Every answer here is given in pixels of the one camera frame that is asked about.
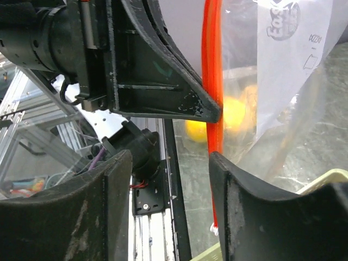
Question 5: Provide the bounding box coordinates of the blue storage basket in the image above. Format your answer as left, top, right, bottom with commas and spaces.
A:
2, 173, 64, 197

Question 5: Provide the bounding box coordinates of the yellow pear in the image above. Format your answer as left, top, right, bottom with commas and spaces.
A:
185, 120, 207, 143

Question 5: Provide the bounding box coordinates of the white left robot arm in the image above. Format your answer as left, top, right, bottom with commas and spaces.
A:
1, 1, 221, 123

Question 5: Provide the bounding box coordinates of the pale cream pear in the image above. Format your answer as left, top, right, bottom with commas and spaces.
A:
240, 84, 258, 124

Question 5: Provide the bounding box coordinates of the pale green plastic basket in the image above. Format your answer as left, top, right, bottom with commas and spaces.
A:
191, 169, 347, 261

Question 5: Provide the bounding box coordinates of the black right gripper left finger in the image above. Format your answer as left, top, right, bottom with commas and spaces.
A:
1, 150, 133, 260

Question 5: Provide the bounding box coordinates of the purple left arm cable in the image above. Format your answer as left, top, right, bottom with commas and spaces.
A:
86, 146, 107, 172

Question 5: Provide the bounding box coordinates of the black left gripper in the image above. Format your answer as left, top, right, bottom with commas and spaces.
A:
76, 1, 221, 123

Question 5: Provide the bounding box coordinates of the yellow orange fruit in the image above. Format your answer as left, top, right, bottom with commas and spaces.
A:
223, 96, 246, 132

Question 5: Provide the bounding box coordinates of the aluminium extrusion frame rail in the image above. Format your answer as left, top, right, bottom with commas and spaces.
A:
1, 68, 191, 260

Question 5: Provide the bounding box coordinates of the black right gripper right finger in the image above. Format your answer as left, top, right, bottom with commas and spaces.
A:
209, 152, 347, 260

